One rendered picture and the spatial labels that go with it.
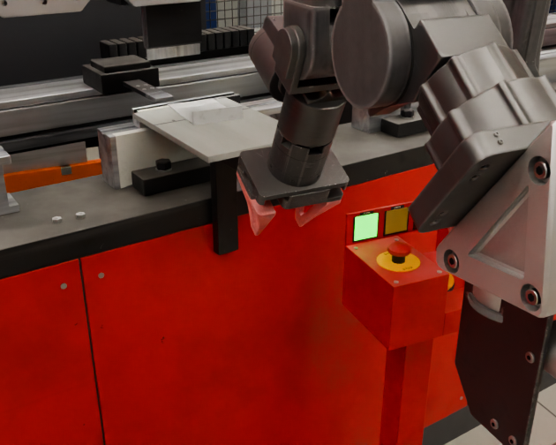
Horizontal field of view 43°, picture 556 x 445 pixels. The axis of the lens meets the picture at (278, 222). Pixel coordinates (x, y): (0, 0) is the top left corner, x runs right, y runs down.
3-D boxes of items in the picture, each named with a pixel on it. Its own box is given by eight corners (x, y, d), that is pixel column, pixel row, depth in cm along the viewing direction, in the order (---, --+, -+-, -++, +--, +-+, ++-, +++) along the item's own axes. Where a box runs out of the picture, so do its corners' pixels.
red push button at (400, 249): (394, 272, 115) (395, 252, 113) (381, 261, 118) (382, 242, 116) (415, 267, 116) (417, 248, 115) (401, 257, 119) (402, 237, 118)
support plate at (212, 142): (207, 163, 99) (207, 156, 98) (133, 118, 119) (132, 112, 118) (311, 140, 108) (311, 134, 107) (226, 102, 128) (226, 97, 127)
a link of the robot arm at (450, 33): (452, 76, 42) (522, 68, 44) (385, -43, 46) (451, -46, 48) (393, 162, 50) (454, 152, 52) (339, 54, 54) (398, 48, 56)
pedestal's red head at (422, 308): (388, 351, 114) (396, 252, 107) (341, 304, 127) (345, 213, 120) (487, 323, 121) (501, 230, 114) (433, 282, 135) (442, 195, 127)
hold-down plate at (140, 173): (145, 197, 117) (143, 180, 116) (131, 186, 121) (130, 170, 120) (292, 162, 132) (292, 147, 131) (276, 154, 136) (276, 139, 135)
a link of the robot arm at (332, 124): (304, 103, 61) (361, 96, 64) (275, 55, 65) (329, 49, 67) (289, 159, 67) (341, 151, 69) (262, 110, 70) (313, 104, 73)
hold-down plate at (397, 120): (397, 138, 146) (398, 124, 144) (379, 131, 150) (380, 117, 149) (495, 115, 161) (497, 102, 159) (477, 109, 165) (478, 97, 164)
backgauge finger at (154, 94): (133, 113, 123) (131, 85, 121) (83, 83, 143) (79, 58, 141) (194, 102, 129) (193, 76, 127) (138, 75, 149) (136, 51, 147)
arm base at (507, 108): (481, 156, 37) (643, 127, 41) (417, 41, 40) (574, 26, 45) (413, 235, 44) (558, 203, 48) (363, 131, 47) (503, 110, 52)
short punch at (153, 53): (149, 61, 117) (145, 3, 113) (145, 59, 119) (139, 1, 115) (202, 55, 122) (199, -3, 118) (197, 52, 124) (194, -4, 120)
